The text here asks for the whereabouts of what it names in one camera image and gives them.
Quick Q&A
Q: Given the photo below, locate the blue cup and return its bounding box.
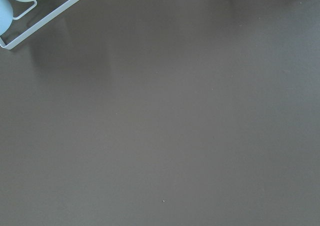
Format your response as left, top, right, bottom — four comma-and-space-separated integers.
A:
0, 0, 13, 35

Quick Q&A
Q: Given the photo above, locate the white wire cup rack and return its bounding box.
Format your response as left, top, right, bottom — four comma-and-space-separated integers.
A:
0, 0, 80, 50

